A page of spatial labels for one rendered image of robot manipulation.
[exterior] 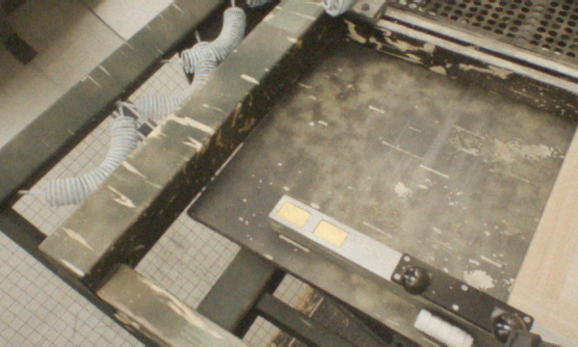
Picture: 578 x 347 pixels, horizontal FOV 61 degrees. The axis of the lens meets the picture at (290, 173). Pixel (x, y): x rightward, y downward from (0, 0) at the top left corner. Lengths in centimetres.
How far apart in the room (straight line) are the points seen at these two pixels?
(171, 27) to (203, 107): 60
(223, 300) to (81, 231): 25
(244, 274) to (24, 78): 491
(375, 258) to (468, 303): 15
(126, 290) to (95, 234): 10
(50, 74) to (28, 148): 433
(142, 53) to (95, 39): 432
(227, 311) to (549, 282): 50
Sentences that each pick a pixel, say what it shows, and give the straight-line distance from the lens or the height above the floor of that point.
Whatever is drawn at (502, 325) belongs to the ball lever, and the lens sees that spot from 66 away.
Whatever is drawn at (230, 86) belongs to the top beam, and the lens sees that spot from 94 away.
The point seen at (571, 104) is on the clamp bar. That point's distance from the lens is 107.
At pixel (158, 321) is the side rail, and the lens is 78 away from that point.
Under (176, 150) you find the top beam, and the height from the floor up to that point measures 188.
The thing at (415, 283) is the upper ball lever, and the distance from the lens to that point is 65.
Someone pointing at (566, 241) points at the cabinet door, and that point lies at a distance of 91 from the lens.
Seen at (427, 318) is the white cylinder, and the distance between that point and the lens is 77.
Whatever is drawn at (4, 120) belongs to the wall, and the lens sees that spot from 554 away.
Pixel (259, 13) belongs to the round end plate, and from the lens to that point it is 168.
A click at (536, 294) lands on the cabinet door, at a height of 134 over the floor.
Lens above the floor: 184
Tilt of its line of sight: 9 degrees down
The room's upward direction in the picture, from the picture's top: 48 degrees counter-clockwise
